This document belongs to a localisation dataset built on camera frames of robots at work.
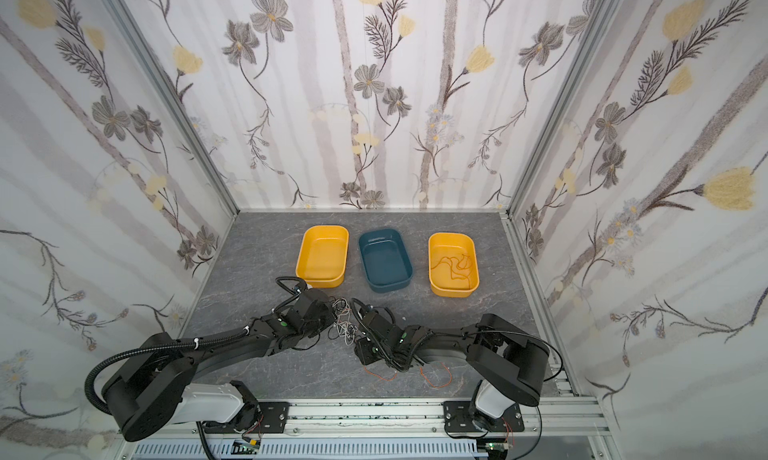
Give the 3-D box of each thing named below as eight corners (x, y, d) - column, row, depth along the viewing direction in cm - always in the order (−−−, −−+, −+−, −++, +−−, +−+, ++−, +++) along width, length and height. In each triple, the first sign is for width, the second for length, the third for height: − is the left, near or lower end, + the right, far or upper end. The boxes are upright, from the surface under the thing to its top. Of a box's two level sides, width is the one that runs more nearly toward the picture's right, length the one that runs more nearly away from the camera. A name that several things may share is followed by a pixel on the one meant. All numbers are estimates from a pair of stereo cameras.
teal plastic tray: (370, 298, 99) (369, 289, 94) (358, 236, 116) (357, 225, 111) (415, 290, 101) (417, 281, 96) (397, 230, 118) (398, 219, 114)
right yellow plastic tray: (429, 297, 98) (432, 288, 93) (424, 242, 113) (426, 231, 108) (480, 298, 98) (485, 289, 94) (468, 242, 113) (472, 232, 109)
